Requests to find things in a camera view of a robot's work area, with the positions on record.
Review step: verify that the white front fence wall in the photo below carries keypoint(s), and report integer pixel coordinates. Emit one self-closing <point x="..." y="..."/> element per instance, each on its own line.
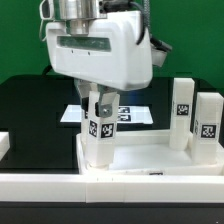
<point x="121" y="189"/>

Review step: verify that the white desk top tray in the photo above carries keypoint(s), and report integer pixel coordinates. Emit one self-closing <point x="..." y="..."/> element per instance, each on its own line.
<point x="148" y="153"/>

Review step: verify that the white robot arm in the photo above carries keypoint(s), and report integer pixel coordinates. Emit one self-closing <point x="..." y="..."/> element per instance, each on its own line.
<point x="77" y="15"/>

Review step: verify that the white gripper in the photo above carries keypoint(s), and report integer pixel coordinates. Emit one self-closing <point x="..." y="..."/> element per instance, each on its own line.
<point x="113" y="54"/>

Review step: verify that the white left fence block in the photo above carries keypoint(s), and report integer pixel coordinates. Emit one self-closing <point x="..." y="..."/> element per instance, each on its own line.
<point x="4" y="143"/>

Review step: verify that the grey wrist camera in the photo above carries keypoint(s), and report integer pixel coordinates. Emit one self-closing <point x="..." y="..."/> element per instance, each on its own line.
<point x="46" y="9"/>

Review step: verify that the fiducial marker sheet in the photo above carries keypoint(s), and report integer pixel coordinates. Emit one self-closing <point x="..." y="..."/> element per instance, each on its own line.
<point x="126" y="115"/>

